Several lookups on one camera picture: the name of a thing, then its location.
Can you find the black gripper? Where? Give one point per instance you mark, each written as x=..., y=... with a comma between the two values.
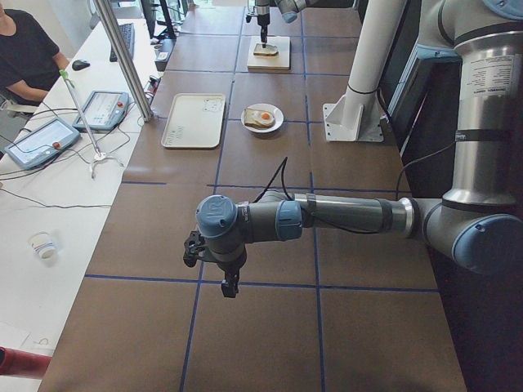
x=263, y=19
x=230, y=269

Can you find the brown bread slice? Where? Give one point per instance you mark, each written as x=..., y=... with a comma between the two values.
x=267, y=51

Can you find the wooden cutting board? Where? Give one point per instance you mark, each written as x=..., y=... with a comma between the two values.
x=273, y=56

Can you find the bottom toast slice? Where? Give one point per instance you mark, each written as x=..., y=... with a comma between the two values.
x=246, y=113

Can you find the fried egg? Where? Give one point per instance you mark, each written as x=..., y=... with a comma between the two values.
x=260, y=119

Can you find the cream bear serving tray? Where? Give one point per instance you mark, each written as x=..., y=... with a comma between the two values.
x=194, y=121

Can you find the black keyboard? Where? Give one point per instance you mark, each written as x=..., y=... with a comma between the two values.
x=128, y=34

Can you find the far teach pendant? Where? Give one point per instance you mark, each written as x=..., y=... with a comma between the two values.
x=104, y=110

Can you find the teach pendant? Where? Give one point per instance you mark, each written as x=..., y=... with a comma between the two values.
x=43, y=144
x=104, y=110

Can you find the tripod stick with green clip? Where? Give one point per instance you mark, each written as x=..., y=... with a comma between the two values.
x=99, y=156

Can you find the black computer mouse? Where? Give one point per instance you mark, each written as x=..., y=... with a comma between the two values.
x=80, y=65

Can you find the white side desk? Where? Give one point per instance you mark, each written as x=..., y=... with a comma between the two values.
x=63, y=200

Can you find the near teach pendant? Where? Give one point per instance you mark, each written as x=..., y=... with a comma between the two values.
x=43, y=144

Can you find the red object at corner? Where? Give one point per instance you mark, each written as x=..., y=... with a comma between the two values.
x=18, y=363

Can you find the person in black shirt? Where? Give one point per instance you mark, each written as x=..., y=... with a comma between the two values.
x=30, y=60

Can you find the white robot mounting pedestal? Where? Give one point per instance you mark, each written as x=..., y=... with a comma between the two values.
x=355, y=117

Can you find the aluminium frame post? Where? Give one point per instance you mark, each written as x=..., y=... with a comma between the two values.
x=110, y=24

